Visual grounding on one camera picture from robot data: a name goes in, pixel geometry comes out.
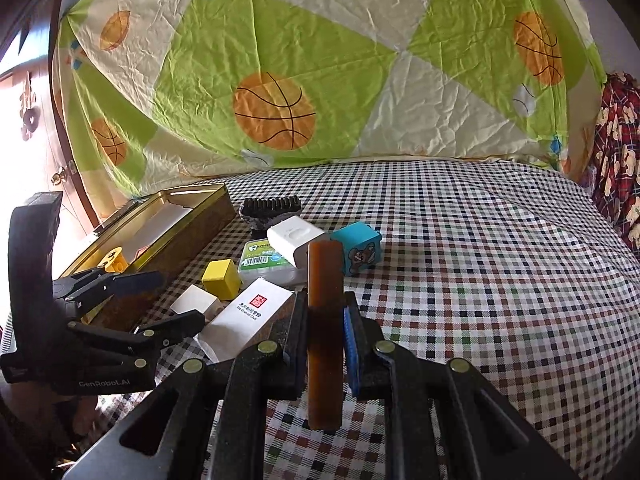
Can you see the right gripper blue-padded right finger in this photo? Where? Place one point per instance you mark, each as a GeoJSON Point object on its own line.
{"type": "Point", "coordinates": [365, 369]}

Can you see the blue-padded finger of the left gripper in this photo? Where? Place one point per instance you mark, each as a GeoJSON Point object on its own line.
{"type": "Point", "coordinates": [151, 337]}

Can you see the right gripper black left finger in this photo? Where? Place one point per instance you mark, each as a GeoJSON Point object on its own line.
{"type": "Point", "coordinates": [290, 333]}

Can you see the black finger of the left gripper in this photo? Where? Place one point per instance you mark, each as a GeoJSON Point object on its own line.
{"type": "Point", "coordinates": [95, 285]}

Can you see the yellow cartoon face toy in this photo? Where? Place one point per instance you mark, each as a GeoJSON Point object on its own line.
{"type": "Point", "coordinates": [114, 261]}

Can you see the white moon print cube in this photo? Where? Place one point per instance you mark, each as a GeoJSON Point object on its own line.
{"type": "Point", "coordinates": [197, 299]}

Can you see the white red-logo paper box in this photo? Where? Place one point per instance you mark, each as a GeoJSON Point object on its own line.
{"type": "Point", "coordinates": [248, 319]}

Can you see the brown rectangular seal stone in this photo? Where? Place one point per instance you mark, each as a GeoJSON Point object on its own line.
{"type": "Point", "coordinates": [326, 301]}

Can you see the teal bear print cube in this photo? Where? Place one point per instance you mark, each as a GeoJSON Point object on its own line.
{"type": "Point", "coordinates": [361, 247]}

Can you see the yellow cube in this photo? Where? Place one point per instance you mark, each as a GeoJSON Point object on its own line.
{"type": "Point", "coordinates": [221, 279]}

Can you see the white USB charger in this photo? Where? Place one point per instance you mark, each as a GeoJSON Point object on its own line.
{"type": "Point", "coordinates": [291, 238]}

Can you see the green dental floss box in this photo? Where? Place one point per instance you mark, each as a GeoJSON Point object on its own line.
{"type": "Point", "coordinates": [260, 260]}

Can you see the black hair claw clip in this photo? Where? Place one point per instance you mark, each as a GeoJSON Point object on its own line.
{"type": "Point", "coordinates": [260, 214]}

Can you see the person's left hand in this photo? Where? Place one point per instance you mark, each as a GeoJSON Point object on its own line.
{"type": "Point", "coordinates": [49, 416]}

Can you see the gold metal tin box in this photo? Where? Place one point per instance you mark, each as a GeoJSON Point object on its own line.
{"type": "Point", "coordinates": [164, 233]}

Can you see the brass door knob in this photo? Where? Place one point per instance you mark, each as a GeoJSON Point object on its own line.
{"type": "Point", "coordinates": [62, 176]}

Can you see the wooden door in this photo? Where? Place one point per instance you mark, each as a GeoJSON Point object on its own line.
{"type": "Point", "coordinates": [37, 141]}

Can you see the checkered tablecloth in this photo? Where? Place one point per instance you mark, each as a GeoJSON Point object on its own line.
{"type": "Point", "coordinates": [509, 266]}

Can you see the basketball print bedsheet backdrop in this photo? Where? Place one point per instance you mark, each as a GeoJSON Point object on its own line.
{"type": "Point", "coordinates": [157, 92]}

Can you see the red floral cloth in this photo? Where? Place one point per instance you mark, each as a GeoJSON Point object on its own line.
{"type": "Point", "coordinates": [616, 157]}

